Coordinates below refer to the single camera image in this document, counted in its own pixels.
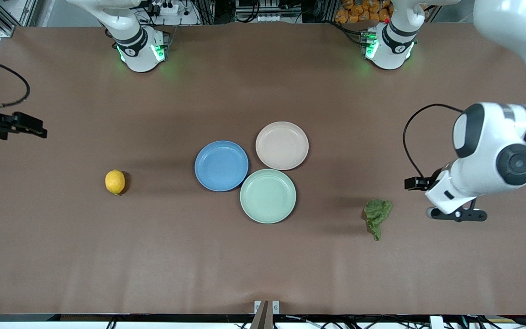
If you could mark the blue plate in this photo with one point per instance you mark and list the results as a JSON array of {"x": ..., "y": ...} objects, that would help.
[{"x": 221, "y": 165}]

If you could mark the pale green plate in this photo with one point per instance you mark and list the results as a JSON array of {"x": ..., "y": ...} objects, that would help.
[{"x": 268, "y": 196}]

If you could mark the yellow lemon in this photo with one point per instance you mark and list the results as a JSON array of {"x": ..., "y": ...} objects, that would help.
[{"x": 115, "y": 182}]

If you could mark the metal bracket with post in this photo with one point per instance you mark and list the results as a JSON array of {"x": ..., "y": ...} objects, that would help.
[{"x": 266, "y": 308}]

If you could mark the white power strip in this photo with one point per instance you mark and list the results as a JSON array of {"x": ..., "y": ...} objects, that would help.
[{"x": 165, "y": 7}]

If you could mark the orange snack bags pile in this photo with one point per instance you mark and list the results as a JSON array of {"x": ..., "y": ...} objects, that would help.
[{"x": 363, "y": 11}]

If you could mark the aluminium frame profile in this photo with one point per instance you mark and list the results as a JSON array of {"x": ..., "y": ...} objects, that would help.
[{"x": 5, "y": 16}]

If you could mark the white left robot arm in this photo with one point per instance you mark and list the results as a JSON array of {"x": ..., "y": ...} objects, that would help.
[{"x": 491, "y": 146}]

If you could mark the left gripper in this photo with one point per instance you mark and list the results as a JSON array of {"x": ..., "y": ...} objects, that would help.
[{"x": 431, "y": 179}]

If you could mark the beige plate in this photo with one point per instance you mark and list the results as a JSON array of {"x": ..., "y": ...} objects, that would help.
[{"x": 282, "y": 145}]

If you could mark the green lettuce leaf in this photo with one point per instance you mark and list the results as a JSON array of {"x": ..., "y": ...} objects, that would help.
[{"x": 376, "y": 212}]

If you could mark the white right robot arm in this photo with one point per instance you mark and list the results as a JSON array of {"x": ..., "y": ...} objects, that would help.
[{"x": 137, "y": 50}]

